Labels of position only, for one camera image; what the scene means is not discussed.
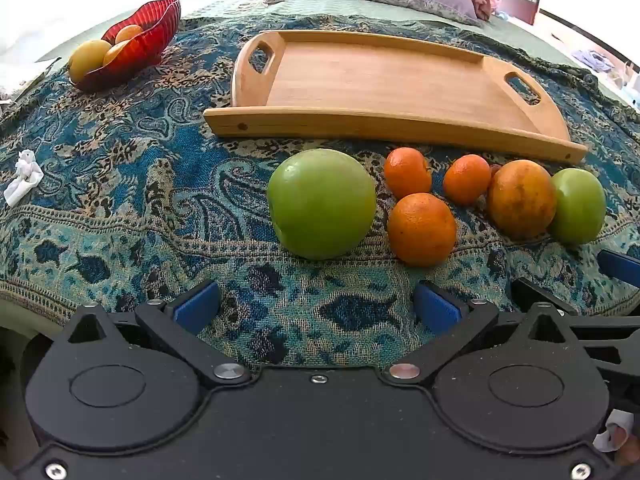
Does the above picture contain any white paper sheet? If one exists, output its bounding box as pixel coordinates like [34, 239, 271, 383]
[0, 56, 62, 106]

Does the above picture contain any red-brown wooden furniture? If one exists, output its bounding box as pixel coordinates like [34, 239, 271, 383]
[496, 0, 540, 27]

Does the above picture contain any yellow lemon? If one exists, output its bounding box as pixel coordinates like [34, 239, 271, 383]
[68, 39, 113, 84]

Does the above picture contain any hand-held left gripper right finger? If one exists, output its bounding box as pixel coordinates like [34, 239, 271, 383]
[382, 280, 581, 388]

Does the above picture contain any large mottled orange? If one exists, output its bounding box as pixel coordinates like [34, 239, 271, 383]
[487, 159, 557, 240]

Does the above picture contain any small green apple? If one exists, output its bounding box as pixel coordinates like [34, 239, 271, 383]
[547, 168, 607, 246]

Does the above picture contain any orange fruit in bowl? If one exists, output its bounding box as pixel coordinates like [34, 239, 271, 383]
[102, 41, 131, 67]
[114, 24, 144, 45]

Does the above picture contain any large green apple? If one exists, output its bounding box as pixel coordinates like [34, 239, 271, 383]
[266, 148, 377, 261]

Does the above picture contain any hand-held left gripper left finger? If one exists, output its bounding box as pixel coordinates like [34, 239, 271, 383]
[62, 280, 253, 388]

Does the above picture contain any medium orange tangerine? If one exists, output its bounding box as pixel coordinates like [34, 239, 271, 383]
[387, 193, 457, 268]

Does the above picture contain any small tangerine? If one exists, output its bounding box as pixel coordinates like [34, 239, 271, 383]
[443, 154, 492, 206]
[383, 147, 433, 200]

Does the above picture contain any blue paisley blanket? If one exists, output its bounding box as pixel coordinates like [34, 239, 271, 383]
[0, 14, 640, 376]

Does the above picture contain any wooden tray with handles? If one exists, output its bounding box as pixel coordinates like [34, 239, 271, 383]
[202, 30, 588, 165]

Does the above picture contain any red glass bowl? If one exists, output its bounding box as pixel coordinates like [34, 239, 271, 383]
[72, 0, 182, 93]

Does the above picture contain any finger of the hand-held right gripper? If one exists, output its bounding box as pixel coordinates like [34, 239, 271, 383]
[510, 276, 640, 361]
[596, 248, 640, 282]

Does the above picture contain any person's right hand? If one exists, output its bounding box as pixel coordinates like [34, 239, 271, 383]
[593, 409, 640, 467]

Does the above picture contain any crumpled white tissue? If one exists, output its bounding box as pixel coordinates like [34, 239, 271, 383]
[4, 150, 45, 207]

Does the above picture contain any lilac cloth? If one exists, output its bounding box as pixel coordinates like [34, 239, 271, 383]
[571, 49, 618, 73]

